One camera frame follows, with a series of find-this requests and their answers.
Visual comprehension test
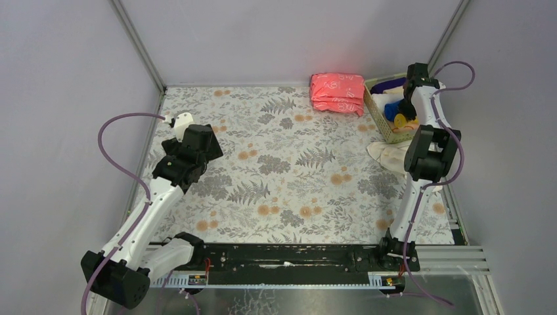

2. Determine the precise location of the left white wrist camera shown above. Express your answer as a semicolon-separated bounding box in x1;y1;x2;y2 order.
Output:
164;112;195;142

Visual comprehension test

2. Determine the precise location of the aluminium frame rail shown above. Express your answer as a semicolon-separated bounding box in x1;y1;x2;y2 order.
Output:
100;244;491;290

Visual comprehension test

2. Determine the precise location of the orange cartoon towel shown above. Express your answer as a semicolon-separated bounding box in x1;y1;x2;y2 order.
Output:
390;121;420;134

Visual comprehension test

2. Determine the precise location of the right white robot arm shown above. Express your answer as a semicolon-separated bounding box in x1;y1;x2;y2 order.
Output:
376;63;461;271

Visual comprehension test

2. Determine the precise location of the white rolled towel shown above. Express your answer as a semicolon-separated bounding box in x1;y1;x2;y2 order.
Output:
371;94;403;113

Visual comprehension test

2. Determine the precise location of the pink folded towel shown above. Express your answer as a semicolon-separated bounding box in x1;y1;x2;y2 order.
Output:
309;73;366;117

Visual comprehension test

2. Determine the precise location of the purple rolled towel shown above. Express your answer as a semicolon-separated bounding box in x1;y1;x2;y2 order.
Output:
370;77;406;94

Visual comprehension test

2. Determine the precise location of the blue towel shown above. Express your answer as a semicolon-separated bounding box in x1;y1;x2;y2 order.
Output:
384;100;402;122

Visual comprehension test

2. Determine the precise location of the green plastic basket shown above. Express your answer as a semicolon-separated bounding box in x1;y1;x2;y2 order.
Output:
364;73;416;144

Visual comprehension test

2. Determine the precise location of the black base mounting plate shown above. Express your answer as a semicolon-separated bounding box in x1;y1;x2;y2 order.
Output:
179;243;420;286

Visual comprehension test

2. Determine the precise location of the floral tablecloth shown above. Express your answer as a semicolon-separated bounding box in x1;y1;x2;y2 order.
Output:
123;85;456;245

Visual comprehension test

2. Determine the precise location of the yellow white towel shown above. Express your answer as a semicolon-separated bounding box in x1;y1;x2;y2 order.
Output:
393;114;419;129

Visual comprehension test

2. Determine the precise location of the cream crumpled towel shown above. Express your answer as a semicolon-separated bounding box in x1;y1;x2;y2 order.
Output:
367;140;411;180

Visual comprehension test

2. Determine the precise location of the cream rolled towel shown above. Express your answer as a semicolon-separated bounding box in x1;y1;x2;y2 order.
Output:
383;86;404;95

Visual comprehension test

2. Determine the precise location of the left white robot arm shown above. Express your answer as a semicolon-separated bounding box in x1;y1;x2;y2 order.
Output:
81;124;223;311

